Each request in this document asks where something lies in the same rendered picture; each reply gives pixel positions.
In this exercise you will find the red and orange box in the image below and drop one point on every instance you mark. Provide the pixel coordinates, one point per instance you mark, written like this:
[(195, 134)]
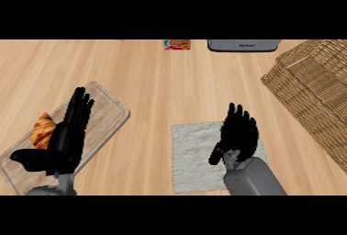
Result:
[(177, 44)]

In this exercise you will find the pale wooden cutting board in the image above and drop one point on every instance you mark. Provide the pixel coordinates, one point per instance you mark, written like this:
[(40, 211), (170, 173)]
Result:
[(96, 122)]

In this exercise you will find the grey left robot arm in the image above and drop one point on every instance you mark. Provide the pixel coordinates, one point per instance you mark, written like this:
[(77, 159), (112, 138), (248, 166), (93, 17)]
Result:
[(56, 186)]

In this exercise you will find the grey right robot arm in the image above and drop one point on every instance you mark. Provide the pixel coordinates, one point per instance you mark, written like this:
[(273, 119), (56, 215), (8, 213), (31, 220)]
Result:
[(251, 176)]

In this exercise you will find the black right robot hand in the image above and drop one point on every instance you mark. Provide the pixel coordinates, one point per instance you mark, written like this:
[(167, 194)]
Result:
[(239, 134)]

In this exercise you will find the brown wicker basket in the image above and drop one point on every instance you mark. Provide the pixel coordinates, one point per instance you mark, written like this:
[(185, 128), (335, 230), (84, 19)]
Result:
[(312, 91)]

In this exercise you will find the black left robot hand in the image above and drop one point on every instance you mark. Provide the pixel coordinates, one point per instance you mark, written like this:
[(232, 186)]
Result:
[(68, 137)]

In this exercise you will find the white textured placemat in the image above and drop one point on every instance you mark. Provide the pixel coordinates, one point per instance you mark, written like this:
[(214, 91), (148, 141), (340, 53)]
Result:
[(194, 156)]

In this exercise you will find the golden brown croissant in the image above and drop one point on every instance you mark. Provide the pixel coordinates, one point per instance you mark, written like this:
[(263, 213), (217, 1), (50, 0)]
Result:
[(42, 130)]

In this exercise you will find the dark grey appliance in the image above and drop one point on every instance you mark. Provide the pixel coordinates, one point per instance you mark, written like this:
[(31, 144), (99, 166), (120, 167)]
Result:
[(244, 45)]

